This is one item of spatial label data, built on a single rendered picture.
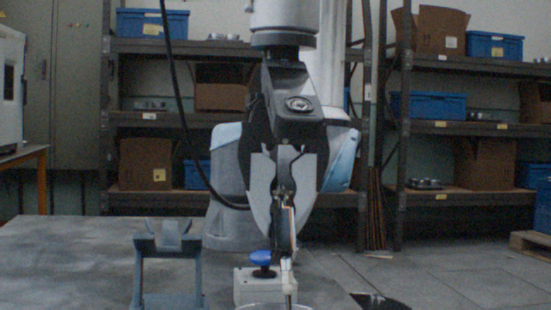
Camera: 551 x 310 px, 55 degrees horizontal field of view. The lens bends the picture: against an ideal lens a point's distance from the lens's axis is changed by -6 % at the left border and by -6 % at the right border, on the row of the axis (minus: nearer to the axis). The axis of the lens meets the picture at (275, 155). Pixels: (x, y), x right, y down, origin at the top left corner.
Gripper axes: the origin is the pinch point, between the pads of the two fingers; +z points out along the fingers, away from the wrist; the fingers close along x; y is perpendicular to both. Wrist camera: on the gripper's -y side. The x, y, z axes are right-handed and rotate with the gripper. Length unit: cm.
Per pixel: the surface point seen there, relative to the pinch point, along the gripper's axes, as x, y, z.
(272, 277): -0.5, 9.3, 8.5
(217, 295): 6.1, 15.8, 13.1
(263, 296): 0.9, 7.1, 10.2
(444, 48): -176, 347, -61
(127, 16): 60, 337, -72
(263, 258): 0.8, 8.9, 6.0
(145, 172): 45, 337, 36
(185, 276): 10.5, 24.5, 13.1
